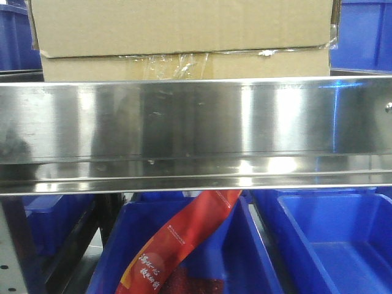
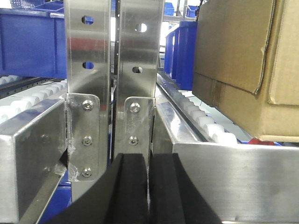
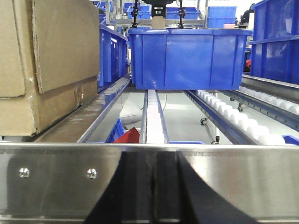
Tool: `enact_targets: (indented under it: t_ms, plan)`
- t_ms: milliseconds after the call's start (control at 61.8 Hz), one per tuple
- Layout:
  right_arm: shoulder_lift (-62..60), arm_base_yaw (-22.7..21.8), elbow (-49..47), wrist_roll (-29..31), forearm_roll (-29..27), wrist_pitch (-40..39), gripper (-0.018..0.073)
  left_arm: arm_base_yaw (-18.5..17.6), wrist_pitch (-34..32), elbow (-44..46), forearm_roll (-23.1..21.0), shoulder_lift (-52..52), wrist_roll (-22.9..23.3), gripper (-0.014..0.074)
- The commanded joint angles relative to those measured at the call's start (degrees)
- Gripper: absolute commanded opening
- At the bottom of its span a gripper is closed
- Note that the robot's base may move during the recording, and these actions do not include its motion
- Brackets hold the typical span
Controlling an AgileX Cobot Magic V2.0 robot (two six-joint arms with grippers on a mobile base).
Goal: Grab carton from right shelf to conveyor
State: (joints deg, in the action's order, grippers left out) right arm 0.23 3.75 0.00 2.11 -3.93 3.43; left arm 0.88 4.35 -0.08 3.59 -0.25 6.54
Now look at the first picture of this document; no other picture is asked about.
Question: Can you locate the brown cardboard carton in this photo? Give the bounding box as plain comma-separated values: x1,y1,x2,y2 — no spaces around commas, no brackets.
28,1,341,81

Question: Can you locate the blue plastic bin centre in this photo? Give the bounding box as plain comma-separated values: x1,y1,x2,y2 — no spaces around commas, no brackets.
87,197,283,293

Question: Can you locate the blue plastic bin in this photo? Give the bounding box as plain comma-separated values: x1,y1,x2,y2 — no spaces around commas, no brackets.
22,194,94,256
251,188,391,293
87,197,283,293

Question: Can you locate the red printed snack bag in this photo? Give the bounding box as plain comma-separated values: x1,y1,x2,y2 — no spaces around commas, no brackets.
116,190,242,293

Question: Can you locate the blue plastic bin lower left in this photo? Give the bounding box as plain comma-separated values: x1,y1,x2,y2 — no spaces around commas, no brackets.
22,194,94,256

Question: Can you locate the blue plastic bin right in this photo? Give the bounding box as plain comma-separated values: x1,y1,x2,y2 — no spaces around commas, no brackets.
251,188,391,293

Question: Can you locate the blue bin upper left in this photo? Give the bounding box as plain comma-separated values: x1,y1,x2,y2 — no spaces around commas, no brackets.
1,1,42,71

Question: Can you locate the blue bin upper right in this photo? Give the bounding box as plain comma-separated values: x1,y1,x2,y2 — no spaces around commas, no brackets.
330,1,391,72

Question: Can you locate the stainless steel shelf rail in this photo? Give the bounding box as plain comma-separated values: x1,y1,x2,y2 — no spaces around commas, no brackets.
1,75,391,195

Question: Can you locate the perforated metal shelf post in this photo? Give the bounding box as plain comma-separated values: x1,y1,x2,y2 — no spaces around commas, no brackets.
1,197,47,293

